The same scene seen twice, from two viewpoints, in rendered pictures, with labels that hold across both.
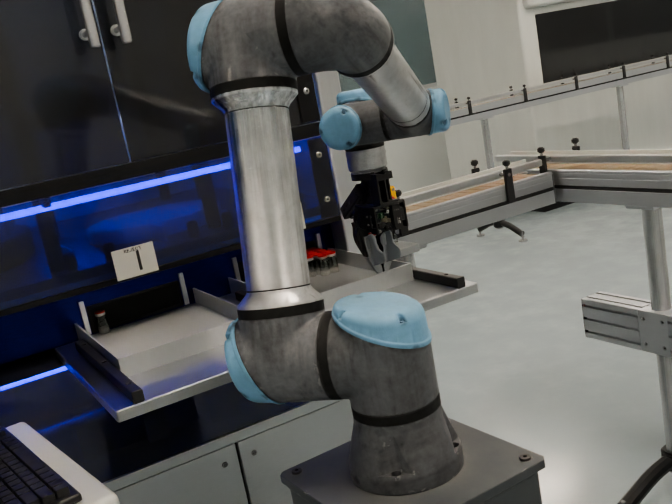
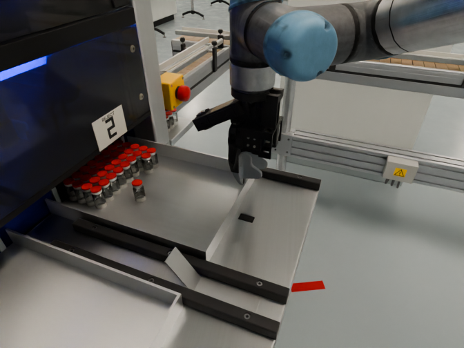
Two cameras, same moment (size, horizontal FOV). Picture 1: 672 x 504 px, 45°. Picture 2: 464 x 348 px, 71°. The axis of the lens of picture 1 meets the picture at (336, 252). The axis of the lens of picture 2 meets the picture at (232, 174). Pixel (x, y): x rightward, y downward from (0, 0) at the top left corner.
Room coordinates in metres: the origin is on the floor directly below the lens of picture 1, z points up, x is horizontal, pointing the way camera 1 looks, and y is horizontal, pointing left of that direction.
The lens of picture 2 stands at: (1.18, 0.28, 1.32)
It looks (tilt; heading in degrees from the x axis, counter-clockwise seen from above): 37 degrees down; 319
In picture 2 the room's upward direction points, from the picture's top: straight up
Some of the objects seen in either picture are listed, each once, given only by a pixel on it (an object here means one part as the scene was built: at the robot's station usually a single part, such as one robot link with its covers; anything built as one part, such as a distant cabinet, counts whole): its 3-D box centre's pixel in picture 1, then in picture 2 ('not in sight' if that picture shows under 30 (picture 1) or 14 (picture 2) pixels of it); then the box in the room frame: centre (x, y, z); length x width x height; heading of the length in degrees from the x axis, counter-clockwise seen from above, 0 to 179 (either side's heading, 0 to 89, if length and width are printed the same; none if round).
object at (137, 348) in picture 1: (163, 327); (18, 341); (1.52, 0.35, 0.90); 0.34 x 0.26 x 0.04; 28
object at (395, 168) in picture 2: not in sight; (400, 169); (1.57, -1.01, 0.50); 0.12 x 0.05 x 0.09; 28
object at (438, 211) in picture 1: (442, 203); (176, 74); (2.16, -0.30, 0.92); 0.69 x 0.16 x 0.16; 118
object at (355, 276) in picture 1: (316, 278); (159, 187); (1.68, 0.05, 0.90); 0.34 x 0.26 x 0.04; 28
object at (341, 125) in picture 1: (354, 124); (300, 39); (1.46, -0.07, 1.21); 0.11 x 0.11 x 0.08; 71
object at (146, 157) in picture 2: (323, 264); (147, 163); (1.76, 0.03, 0.90); 0.02 x 0.02 x 0.05
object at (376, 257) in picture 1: (378, 256); (248, 171); (1.55, -0.08, 0.95); 0.06 x 0.03 x 0.09; 28
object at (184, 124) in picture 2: (381, 251); (161, 128); (1.94, -0.11, 0.87); 0.14 x 0.13 x 0.02; 28
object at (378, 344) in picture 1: (380, 348); not in sight; (1.00, -0.03, 0.96); 0.13 x 0.12 x 0.14; 71
